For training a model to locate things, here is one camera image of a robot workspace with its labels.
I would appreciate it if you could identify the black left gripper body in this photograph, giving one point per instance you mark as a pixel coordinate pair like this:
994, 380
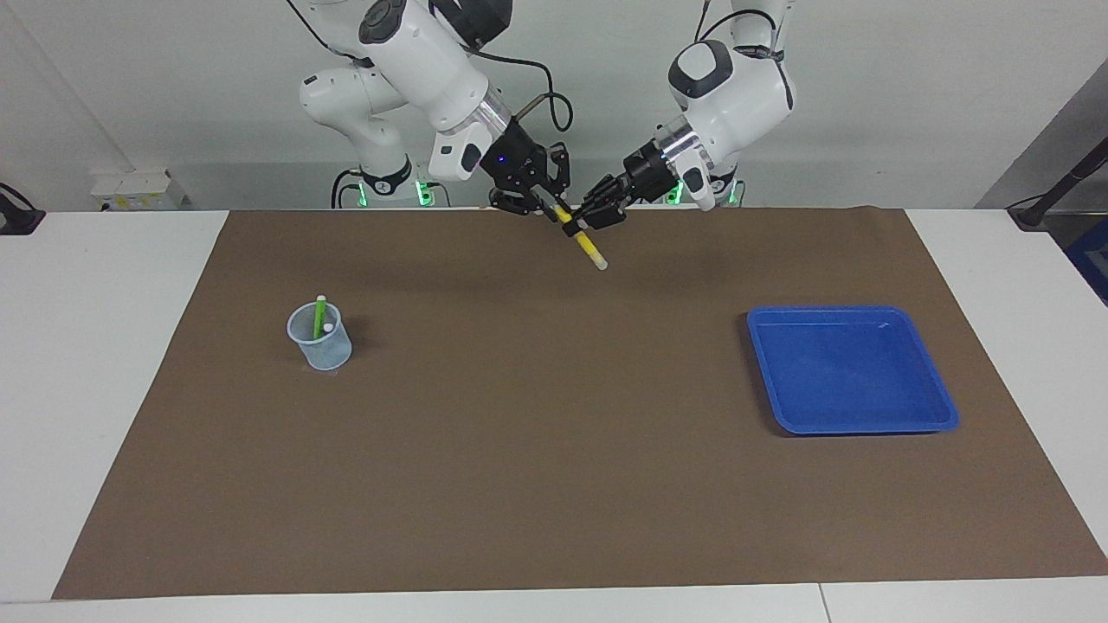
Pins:
653, 169

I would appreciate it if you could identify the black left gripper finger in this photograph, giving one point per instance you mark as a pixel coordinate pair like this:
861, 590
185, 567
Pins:
606, 218
606, 192

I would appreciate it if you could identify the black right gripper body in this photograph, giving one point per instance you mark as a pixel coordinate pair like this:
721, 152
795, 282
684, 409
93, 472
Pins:
515, 160

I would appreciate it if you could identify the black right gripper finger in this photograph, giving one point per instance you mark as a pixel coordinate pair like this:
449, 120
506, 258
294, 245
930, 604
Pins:
518, 203
561, 173

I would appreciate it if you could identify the yellow highlighter pen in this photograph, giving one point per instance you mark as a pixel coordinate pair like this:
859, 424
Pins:
590, 251

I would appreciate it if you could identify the green highlighter pen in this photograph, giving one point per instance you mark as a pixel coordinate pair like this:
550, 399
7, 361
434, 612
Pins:
320, 311

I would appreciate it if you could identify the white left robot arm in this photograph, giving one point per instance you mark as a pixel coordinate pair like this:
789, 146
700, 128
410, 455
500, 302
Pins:
727, 95

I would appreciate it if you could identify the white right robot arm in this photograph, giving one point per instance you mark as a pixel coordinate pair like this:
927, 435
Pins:
424, 61

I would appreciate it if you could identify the blue plastic tray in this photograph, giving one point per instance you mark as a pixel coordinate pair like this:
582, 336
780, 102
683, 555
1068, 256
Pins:
853, 372

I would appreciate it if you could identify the brown table mat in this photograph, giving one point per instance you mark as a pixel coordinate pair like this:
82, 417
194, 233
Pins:
554, 433

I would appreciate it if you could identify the translucent pen cup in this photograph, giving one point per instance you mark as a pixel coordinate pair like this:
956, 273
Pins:
325, 353

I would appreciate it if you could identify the black pole with base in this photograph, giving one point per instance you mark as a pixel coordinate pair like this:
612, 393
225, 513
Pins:
1030, 215

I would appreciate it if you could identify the grey partition panel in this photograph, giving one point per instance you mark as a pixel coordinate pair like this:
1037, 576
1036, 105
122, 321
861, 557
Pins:
1039, 147

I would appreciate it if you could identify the white power strip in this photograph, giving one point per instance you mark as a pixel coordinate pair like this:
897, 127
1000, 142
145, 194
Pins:
130, 183

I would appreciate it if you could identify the blue box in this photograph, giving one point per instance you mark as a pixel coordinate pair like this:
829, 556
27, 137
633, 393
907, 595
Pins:
1092, 255

